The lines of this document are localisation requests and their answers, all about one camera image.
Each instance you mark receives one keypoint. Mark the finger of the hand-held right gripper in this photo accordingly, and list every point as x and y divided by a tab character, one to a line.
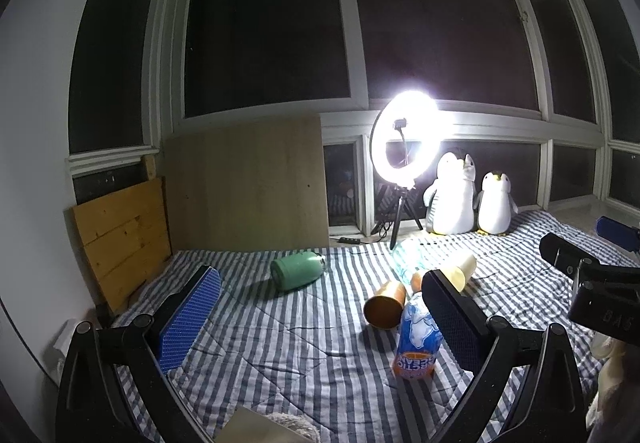
565	250
617	230

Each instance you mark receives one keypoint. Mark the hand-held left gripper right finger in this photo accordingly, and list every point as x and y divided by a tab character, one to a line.
454	325

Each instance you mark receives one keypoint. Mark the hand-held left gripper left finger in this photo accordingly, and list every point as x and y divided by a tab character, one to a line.
189	320

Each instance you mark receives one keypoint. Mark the person's right forearm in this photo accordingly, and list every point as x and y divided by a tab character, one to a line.
612	383

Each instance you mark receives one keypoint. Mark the cream cup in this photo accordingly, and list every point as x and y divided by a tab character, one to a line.
462	268

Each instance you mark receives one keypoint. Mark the brown cup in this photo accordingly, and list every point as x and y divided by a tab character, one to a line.
384	305

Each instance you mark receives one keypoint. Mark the green cup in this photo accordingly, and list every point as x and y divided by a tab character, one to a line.
297	272

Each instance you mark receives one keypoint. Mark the blue orange drink bottle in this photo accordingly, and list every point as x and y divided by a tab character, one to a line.
415	343

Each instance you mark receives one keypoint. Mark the small penguin plush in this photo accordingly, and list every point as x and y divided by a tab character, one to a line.
496	208

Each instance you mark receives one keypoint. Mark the clear plastic bottle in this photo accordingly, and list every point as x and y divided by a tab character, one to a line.
407	255

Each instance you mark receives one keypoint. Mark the pine wood board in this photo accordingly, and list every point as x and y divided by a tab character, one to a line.
125	243

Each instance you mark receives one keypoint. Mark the striped blanket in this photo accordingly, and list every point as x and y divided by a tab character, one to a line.
300	348

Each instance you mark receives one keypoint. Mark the black tripod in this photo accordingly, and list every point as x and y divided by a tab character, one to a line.
398	218

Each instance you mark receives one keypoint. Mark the beige cardboard piece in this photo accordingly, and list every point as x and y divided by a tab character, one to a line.
250	428

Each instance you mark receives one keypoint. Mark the large penguin plush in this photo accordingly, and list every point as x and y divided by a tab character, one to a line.
452	198

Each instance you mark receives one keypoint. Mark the pale plywood board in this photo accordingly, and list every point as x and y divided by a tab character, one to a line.
245	188

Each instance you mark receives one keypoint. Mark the grey fluffy cloth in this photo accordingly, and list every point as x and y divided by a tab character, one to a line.
295	425

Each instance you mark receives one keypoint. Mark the black phone holder clip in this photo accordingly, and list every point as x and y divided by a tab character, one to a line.
400	125

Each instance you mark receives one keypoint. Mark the white window frame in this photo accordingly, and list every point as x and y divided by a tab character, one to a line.
357	48

